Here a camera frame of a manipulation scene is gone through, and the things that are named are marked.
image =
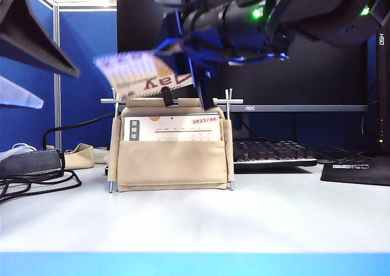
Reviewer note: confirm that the black power adapter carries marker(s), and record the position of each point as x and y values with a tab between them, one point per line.
27	163

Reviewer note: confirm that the white cloth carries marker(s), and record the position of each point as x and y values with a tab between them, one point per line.
21	148

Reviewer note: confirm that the white calendar page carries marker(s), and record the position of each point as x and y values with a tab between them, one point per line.
134	72

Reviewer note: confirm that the beige canvas calendar stand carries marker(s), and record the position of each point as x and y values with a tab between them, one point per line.
172	163

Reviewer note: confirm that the black keyboard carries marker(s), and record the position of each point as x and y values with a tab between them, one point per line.
274	154

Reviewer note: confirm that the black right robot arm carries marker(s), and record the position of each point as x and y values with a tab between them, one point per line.
320	14

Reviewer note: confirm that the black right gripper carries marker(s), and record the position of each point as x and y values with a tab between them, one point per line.
240	32

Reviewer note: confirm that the black mouse pad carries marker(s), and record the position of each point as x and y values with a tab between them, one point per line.
356	174

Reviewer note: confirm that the black HSD monitor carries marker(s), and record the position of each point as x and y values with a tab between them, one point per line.
383	111

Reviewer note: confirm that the large black monitor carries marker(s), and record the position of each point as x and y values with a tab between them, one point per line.
304	81

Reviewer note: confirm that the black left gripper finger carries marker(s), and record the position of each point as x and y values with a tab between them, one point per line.
33	41
16	94

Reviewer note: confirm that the aluminium partition frame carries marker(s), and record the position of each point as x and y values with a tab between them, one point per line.
56	105

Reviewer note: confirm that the beige cloth pouch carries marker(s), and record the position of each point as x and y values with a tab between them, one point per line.
80	157

